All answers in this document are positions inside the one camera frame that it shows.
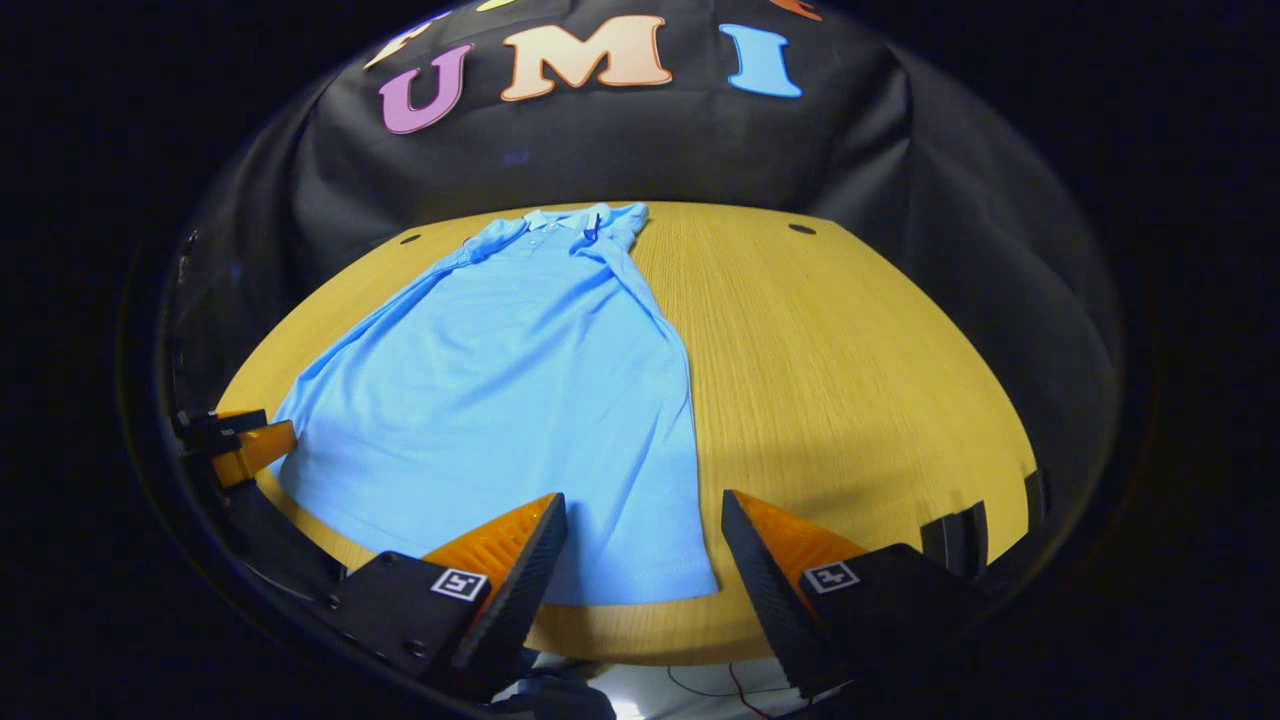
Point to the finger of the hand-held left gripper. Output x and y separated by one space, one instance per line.
215 430

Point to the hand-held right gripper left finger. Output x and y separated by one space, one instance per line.
515 610

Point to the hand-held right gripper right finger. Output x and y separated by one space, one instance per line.
770 610

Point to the light blue T-shirt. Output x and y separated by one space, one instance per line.
500 400

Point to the person's clothing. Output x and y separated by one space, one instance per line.
680 700

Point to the black backdrop cloth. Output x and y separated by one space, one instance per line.
650 150

